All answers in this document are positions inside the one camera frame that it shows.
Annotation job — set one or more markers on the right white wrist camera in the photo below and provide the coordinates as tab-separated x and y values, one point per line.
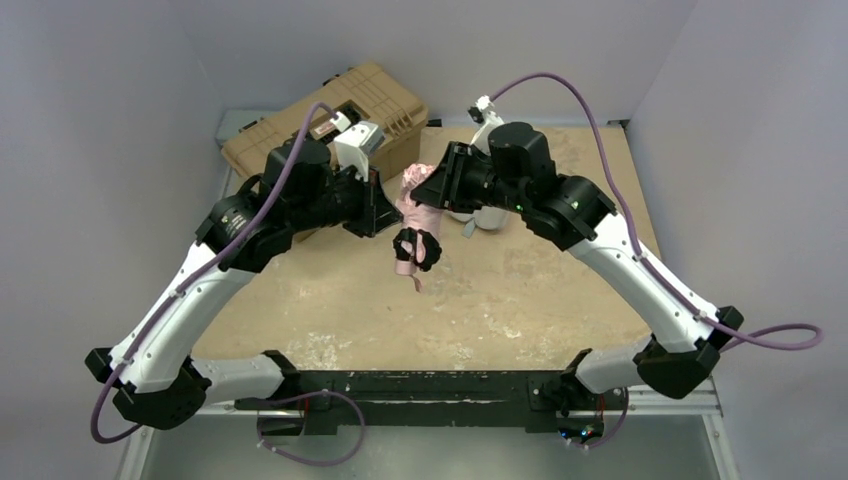
483	114

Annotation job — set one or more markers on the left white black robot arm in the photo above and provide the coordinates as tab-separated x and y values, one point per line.
152	377

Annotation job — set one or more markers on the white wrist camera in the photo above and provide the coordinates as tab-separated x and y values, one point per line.
356	143
483	114

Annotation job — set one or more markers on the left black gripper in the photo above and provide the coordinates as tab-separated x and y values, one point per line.
370	206

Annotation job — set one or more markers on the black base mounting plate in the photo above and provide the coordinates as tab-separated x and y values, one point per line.
537	401

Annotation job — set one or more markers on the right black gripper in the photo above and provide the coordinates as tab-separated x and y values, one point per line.
448	177

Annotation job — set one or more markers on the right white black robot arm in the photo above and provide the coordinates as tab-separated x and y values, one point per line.
517	174

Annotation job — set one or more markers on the pink umbrella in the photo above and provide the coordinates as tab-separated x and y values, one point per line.
417	245

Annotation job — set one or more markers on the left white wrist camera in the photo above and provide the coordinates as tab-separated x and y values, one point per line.
356	143

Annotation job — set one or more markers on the tan plastic toolbox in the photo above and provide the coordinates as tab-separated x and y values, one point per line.
384	106

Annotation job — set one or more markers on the pink grey umbrella case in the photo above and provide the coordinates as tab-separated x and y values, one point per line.
488	219

